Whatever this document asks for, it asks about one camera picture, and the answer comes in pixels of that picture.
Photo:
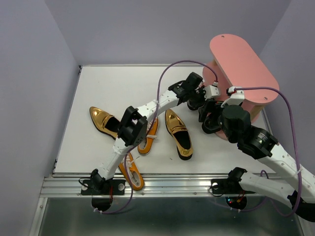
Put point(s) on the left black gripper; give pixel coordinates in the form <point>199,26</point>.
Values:
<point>203,91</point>

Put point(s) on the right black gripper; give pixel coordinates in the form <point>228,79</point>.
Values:
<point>208,106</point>

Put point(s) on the black loafer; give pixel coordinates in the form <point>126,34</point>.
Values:
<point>196,102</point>
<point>210,127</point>

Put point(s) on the black loafer back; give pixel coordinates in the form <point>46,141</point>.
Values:
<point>210,127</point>

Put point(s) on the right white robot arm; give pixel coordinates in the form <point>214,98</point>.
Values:
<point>298,191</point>

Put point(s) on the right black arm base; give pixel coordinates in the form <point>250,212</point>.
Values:
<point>229,185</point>

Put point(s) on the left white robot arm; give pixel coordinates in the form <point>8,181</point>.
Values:
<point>133,126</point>

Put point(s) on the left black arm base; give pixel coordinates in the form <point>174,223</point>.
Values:
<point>97,185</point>

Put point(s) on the pink shoe shelf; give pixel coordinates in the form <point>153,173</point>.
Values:
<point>237,64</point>

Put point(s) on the gold loafer right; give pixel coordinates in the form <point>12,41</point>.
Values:
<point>179,132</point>

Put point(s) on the gold loafer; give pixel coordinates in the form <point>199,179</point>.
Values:
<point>104,122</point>
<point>179,132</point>

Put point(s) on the orange sneaker centre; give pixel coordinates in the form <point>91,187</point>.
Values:
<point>145,146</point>

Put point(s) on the orange sneaker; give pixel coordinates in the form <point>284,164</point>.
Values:
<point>145,146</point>
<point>130,171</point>

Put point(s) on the gold loafer left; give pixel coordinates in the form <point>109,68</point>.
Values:
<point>104,122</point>

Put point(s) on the orange sneaker front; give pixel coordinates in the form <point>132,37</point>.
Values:
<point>130,171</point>

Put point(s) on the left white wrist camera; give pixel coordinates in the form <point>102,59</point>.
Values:
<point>211,91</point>

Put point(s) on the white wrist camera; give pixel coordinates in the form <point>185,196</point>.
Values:
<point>236,96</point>
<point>211,91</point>

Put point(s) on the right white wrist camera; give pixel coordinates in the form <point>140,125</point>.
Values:
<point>236,96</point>

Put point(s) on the aluminium mounting rail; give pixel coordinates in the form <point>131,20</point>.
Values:
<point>156,186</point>

